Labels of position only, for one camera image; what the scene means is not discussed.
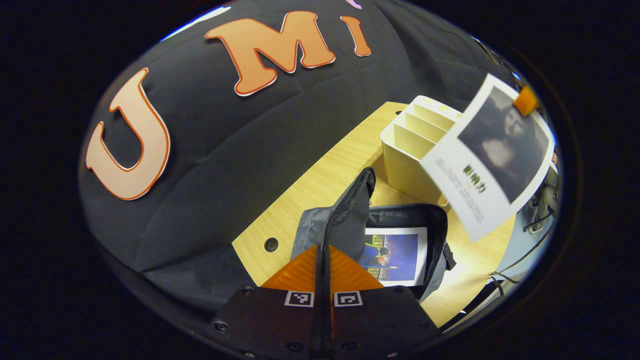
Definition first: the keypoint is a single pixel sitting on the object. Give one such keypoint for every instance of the black backdrop cloth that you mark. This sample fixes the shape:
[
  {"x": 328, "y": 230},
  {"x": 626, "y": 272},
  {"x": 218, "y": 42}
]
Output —
[{"x": 250, "y": 150}]

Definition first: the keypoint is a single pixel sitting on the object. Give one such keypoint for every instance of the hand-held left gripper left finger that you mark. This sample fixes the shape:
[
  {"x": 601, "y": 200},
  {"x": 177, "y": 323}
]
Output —
[{"x": 280, "y": 325}]

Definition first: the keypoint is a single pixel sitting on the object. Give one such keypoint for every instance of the blue night cover book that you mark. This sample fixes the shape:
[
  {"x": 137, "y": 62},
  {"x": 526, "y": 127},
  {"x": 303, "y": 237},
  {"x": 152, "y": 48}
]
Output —
[{"x": 400, "y": 255}]

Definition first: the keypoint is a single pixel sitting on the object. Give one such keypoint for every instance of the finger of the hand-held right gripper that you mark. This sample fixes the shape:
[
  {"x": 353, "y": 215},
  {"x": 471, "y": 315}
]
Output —
[{"x": 526, "y": 101}]

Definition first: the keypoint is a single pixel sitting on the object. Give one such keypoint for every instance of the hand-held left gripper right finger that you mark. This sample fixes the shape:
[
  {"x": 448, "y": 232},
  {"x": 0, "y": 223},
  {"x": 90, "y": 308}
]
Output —
[{"x": 375, "y": 325}]

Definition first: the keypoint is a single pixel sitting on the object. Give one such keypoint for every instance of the grey schoolbag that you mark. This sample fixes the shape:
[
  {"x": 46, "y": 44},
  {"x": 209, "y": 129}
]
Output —
[{"x": 350, "y": 215}]

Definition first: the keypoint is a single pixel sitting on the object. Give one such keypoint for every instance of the white bookshelf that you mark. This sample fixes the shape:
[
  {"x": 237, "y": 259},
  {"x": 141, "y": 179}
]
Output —
[{"x": 405, "y": 165}]

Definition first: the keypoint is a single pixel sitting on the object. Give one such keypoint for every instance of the grey portrait cover book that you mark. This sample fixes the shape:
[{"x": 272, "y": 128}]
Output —
[{"x": 480, "y": 170}]

